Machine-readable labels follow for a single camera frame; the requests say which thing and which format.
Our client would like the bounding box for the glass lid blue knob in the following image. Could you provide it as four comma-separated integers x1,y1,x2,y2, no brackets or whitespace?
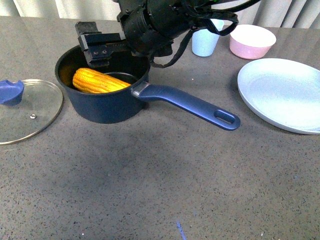
0,79,64,145

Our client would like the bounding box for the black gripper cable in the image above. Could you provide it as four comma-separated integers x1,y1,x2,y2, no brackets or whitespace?
149,0,262,69

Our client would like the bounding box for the yellow corn cob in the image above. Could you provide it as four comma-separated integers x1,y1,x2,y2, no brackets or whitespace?
72,68,131,94

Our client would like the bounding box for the dark blue saucepan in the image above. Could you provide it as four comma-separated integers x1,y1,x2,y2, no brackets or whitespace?
55,46,241,131

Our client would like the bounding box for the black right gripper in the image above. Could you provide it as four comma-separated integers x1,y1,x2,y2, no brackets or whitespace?
74,0,198,68

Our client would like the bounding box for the light blue plastic cup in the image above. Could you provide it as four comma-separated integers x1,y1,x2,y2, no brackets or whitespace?
192,29,220,57

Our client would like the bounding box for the white curtain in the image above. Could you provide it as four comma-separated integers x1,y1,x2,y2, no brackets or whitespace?
0,0,320,29

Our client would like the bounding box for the light blue plastic plate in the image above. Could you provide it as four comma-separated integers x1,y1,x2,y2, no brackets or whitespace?
237,58,320,135

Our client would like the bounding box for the pink plastic bowl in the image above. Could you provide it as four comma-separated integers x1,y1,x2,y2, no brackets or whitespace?
229,24,277,60

